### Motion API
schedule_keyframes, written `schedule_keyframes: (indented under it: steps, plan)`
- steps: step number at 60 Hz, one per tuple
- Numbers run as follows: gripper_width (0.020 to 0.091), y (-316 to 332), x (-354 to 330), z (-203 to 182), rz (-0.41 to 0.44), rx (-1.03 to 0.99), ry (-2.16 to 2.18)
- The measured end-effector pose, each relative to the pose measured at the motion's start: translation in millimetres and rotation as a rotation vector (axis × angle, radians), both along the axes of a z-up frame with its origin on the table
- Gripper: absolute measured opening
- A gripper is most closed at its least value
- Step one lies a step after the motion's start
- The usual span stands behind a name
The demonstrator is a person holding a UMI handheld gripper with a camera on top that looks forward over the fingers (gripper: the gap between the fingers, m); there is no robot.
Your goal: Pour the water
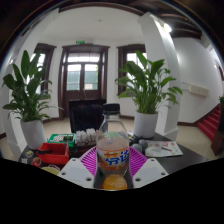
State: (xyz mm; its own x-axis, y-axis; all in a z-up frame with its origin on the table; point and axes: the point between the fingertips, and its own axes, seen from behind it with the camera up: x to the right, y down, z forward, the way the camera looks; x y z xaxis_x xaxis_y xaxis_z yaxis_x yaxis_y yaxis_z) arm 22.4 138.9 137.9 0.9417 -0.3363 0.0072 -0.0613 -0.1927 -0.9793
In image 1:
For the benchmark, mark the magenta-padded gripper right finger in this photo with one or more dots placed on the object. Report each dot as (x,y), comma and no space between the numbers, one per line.
(146,170)

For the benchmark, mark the black chair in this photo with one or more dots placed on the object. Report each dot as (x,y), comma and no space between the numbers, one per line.
(86,115)

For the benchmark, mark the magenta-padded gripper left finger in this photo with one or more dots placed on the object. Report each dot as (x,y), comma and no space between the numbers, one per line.
(78,171)

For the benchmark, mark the printed paper leaflet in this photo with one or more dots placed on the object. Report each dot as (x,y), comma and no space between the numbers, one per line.
(163,149)

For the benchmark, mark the potted plant white pot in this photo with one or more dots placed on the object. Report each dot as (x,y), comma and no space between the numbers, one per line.
(33,133)
(145,125)

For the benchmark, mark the dark wooden double door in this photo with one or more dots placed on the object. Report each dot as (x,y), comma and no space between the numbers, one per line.
(83,96)

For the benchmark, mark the red carpeted staircase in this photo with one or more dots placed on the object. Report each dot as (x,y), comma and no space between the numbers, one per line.
(210,125)

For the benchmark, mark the red box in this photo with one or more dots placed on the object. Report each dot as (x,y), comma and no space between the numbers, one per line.
(53,155)

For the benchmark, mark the orange drink bottle black cap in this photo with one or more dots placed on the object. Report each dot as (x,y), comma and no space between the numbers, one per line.
(111,146)

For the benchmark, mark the green exit sign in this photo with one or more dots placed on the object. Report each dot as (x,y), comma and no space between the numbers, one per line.
(80,42)

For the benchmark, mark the grey round object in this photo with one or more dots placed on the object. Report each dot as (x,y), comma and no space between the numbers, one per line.
(141,145)

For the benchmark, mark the green box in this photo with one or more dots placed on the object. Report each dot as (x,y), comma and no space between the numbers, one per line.
(61,137)

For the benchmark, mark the white wall radiator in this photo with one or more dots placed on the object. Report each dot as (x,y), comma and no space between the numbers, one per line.
(198,89)

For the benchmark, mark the tray of white cups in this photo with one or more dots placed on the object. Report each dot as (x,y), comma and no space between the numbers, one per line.
(86,135)

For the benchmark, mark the dark wooden framed window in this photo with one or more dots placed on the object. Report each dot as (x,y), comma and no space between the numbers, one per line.
(131,56)
(50,60)

